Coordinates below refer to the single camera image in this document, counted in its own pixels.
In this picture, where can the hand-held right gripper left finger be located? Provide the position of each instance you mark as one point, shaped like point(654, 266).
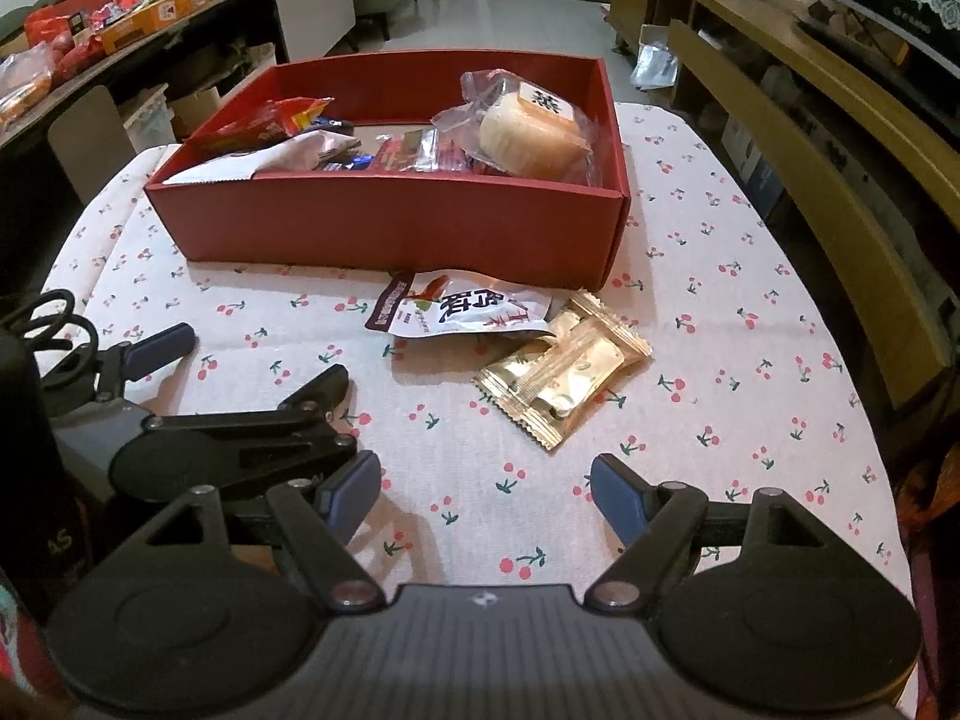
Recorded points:
point(352, 495)

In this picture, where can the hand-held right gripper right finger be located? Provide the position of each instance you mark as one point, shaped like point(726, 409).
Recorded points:
point(619, 499)

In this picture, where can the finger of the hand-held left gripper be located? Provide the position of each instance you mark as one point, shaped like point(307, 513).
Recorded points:
point(161, 349)
point(315, 394)

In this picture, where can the red cardboard box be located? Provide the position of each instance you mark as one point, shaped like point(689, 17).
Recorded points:
point(412, 225)

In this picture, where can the purple wafer packet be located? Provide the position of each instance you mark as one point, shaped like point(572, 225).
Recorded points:
point(352, 162)

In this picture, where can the white spicy strips snack packet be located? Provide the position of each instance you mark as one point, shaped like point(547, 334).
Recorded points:
point(300, 150)

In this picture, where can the clear bag of orange snacks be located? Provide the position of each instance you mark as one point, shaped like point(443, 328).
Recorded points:
point(22, 90)

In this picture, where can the gold snack packet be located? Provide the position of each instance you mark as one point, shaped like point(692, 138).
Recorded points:
point(555, 382)
point(611, 326)

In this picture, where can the white and dark red packet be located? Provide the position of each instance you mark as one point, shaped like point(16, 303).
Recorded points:
point(465, 307)

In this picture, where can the person's patterned clothing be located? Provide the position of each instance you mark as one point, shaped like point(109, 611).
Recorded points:
point(11, 637)

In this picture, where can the white plastic crate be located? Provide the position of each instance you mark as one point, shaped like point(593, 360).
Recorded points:
point(150, 120)

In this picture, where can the cherry print tablecloth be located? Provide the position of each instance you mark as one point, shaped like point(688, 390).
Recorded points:
point(712, 277)

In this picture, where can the open cardboard box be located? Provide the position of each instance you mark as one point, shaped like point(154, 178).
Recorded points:
point(196, 109)

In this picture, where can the dark red label clear packet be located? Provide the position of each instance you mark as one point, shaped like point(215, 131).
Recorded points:
point(409, 151)

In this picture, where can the red plastic bags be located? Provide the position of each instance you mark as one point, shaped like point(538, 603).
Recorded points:
point(75, 30)

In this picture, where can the pastry in clear bag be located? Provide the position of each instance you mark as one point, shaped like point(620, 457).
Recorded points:
point(525, 135)

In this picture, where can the orange cardboard box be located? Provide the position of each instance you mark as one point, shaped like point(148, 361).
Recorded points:
point(150, 15)

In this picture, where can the long side table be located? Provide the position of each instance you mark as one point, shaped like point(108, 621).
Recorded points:
point(315, 7)

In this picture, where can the wooden shelf unit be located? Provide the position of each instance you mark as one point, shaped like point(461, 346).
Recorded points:
point(825, 127)

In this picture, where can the white shopping bag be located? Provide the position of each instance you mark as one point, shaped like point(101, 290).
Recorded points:
point(654, 60)

